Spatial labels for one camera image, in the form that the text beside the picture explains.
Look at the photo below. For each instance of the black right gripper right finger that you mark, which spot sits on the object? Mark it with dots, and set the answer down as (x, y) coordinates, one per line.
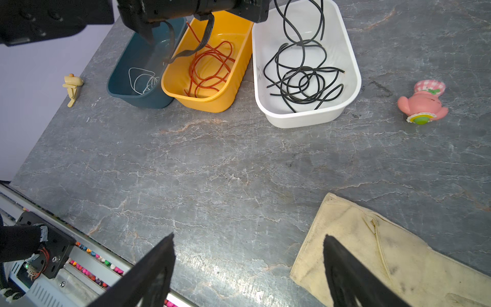
(350, 282)

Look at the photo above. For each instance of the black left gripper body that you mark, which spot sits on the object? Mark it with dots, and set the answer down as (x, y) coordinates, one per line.
(256, 11)

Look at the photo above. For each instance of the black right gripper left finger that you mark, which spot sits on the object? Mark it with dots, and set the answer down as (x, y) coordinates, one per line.
(147, 283)

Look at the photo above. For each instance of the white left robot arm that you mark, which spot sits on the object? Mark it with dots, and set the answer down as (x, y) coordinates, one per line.
(35, 21)

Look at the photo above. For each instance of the beige work glove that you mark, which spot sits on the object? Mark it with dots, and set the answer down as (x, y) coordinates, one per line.
(399, 259)

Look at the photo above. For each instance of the white plastic tub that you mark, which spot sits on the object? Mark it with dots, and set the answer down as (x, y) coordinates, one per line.
(305, 70)

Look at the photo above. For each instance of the yellow plastic tub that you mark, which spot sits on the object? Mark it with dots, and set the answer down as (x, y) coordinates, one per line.
(209, 79)

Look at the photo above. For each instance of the teal plastic tub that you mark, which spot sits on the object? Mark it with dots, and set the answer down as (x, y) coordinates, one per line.
(136, 78)

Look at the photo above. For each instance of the pink toy figure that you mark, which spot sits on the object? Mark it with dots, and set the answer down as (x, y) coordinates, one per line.
(424, 106)

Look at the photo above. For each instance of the yellow toy figure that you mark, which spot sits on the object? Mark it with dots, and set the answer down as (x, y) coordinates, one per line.
(72, 85)

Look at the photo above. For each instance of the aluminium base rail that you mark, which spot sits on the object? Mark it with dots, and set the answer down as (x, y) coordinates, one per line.
(90, 268)

